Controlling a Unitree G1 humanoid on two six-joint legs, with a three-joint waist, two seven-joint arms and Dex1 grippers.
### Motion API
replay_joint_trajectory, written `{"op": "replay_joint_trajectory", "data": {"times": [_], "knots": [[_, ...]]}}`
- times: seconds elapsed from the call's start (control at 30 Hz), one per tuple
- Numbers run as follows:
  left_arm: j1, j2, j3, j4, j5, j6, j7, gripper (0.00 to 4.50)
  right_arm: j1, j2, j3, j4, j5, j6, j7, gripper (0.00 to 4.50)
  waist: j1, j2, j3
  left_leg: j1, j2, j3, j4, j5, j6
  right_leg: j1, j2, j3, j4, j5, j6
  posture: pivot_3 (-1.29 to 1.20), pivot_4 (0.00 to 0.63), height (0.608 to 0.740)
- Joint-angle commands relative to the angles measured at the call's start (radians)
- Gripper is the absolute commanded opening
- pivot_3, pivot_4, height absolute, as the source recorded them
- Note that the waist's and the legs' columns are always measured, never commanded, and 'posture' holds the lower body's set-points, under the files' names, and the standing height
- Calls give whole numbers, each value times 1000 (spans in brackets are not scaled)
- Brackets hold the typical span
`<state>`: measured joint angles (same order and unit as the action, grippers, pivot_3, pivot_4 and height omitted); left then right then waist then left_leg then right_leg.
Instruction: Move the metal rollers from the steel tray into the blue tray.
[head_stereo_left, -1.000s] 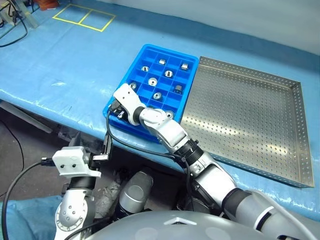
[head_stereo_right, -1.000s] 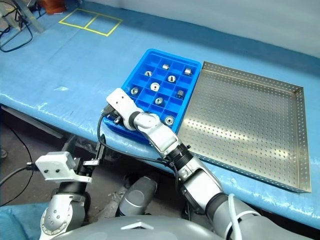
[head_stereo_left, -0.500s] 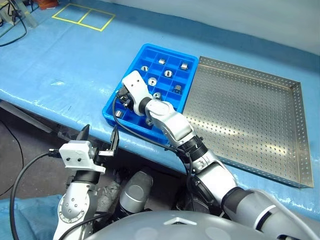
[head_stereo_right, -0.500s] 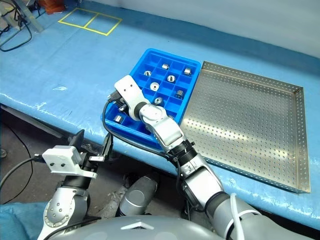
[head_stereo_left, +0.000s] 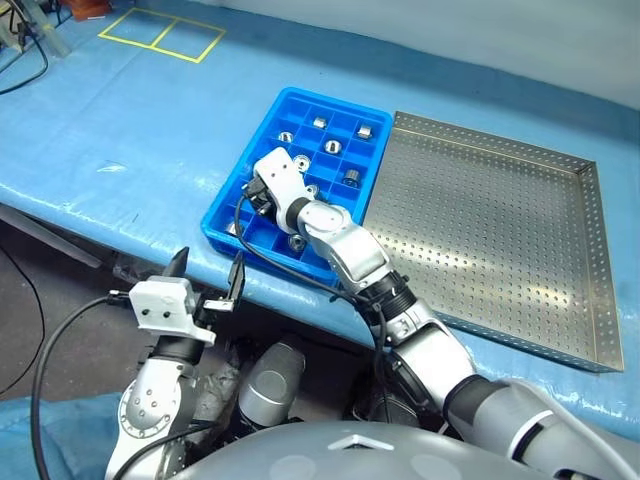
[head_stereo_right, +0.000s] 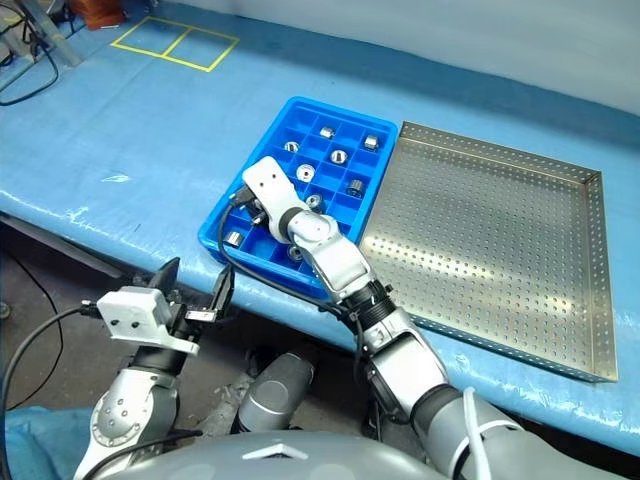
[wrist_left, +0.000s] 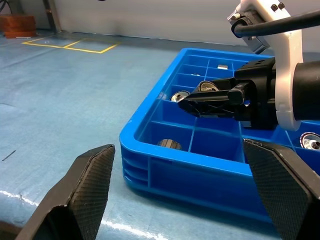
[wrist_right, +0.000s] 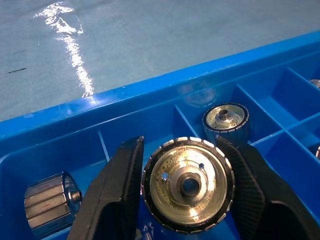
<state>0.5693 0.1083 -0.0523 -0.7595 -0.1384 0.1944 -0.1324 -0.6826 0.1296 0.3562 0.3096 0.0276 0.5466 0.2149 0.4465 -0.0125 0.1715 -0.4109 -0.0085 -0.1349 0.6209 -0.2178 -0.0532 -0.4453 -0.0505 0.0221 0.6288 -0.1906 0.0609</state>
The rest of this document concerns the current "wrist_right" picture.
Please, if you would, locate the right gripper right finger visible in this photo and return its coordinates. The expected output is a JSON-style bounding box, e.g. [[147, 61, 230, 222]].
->
[[215, 135, 320, 240]]

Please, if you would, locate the blue compartment plastic tray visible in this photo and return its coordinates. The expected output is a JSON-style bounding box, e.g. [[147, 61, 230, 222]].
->
[[0, 29, 320, 240]]

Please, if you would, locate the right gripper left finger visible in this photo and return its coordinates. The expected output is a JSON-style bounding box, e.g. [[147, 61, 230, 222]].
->
[[66, 135, 145, 240]]

